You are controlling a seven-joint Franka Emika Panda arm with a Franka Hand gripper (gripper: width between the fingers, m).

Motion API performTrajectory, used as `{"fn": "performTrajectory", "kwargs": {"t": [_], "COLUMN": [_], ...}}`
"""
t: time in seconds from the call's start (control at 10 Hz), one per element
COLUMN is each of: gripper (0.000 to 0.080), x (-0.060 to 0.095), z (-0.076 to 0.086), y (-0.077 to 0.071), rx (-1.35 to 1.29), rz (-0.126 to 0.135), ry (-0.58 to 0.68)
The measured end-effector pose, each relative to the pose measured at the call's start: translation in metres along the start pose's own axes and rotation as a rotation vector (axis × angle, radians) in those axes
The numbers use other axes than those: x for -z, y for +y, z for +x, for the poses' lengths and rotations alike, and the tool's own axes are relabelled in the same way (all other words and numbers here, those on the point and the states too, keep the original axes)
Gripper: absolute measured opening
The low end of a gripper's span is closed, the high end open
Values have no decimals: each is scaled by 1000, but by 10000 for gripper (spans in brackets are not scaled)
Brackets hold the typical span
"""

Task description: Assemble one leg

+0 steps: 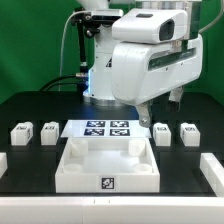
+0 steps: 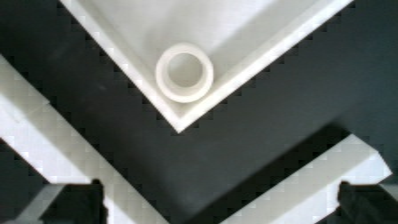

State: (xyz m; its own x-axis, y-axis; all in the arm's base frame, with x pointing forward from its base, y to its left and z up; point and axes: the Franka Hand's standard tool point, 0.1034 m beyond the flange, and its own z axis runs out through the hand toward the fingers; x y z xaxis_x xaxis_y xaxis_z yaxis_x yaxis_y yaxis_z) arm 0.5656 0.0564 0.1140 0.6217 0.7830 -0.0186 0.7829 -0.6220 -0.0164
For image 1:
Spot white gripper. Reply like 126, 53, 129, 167
111, 36, 203, 128

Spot white square tabletop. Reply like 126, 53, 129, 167
55, 137, 160, 193

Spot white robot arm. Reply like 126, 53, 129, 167
77, 0, 216, 127

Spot white sheet with markers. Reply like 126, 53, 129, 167
61, 120, 151, 138

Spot white U-shaped obstacle fence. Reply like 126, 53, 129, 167
0, 153, 224, 224

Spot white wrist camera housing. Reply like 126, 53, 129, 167
112, 8, 188, 44

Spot black cables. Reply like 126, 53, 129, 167
39, 74, 88, 92

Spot black camera on stand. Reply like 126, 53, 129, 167
71, 9, 123, 71

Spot grey cable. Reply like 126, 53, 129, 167
58, 9, 88, 92

